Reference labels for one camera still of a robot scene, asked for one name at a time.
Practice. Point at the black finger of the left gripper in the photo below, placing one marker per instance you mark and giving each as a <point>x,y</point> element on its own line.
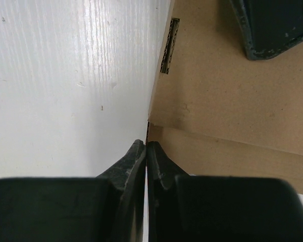
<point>269,28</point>

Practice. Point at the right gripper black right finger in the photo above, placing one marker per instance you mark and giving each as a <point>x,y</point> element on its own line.
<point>183,207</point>

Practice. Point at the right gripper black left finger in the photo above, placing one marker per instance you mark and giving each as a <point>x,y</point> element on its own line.
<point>108,207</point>

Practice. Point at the brown cardboard box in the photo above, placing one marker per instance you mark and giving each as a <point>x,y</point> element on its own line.
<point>216,112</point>

